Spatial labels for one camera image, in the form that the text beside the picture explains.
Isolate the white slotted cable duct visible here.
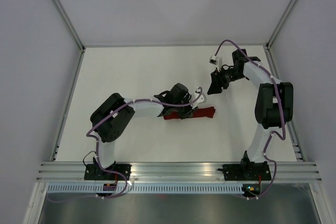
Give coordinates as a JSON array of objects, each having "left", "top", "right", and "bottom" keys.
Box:
[{"left": 47, "top": 183, "right": 243, "bottom": 194}]

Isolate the purple cable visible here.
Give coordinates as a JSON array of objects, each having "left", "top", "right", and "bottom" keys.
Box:
[
  {"left": 86, "top": 86, "right": 204, "bottom": 172},
  {"left": 215, "top": 39, "right": 287, "bottom": 162}
]

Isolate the right aluminium frame post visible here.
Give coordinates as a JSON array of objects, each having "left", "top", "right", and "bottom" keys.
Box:
[{"left": 265, "top": 0, "right": 299, "bottom": 50}]

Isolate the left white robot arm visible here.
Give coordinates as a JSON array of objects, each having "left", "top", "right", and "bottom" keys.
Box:
[{"left": 84, "top": 83, "right": 206, "bottom": 180}]

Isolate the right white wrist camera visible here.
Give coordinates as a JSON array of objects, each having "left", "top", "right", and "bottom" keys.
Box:
[{"left": 209, "top": 55, "right": 223, "bottom": 73}]

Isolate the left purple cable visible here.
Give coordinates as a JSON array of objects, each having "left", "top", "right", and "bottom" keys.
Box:
[{"left": 86, "top": 86, "right": 204, "bottom": 172}]

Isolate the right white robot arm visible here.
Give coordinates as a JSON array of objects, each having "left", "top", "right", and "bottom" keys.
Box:
[{"left": 207, "top": 49, "right": 293, "bottom": 181}]

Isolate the dark red cloth napkin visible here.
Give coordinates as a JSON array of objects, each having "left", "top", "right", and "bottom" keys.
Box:
[{"left": 163, "top": 106, "right": 216, "bottom": 120}]

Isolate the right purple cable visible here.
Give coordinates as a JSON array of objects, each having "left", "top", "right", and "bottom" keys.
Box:
[{"left": 215, "top": 39, "right": 287, "bottom": 162}]

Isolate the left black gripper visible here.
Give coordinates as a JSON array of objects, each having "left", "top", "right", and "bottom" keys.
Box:
[{"left": 173, "top": 94, "right": 198, "bottom": 120}]

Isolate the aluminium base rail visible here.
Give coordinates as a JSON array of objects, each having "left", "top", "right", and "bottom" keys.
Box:
[{"left": 35, "top": 162, "right": 322, "bottom": 183}]

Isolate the aluminium frame post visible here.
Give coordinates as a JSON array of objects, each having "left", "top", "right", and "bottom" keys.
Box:
[
  {"left": 265, "top": 0, "right": 299, "bottom": 50},
  {"left": 36, "top": 0, "right": 86, "bottom": 51}
]

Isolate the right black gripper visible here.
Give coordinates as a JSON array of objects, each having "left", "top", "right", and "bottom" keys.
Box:
[{"left": 207, "top": 66, "right": 245, "bottom": 95}]

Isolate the left aluminium frame post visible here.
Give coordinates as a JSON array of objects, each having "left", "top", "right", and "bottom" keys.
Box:
[{"left": 36, "top": 0, "right": 86, "bottom": 51}]

